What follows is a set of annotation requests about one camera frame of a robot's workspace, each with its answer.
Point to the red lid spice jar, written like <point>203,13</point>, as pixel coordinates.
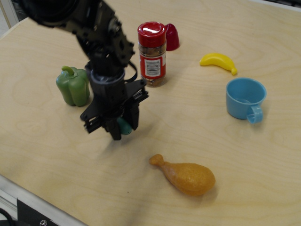
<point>152,50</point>

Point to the dark red plastic cup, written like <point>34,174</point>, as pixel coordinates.
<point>172,38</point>

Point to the black bracket with screw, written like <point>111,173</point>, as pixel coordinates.
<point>31,217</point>

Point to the yellow toy banana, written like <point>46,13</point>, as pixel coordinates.
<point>219,60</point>

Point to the dark green toy cucumber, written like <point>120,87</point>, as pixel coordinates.
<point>125,127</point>

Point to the green toy bell pepper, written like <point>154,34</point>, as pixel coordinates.
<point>73,84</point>

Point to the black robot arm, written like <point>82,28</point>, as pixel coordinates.
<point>100,35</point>

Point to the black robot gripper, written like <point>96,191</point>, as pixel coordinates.
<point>114,97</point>

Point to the orange toy chicken drumstick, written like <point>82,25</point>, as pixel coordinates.
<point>189,178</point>

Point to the blue plastic cup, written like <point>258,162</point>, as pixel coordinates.
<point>244,97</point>

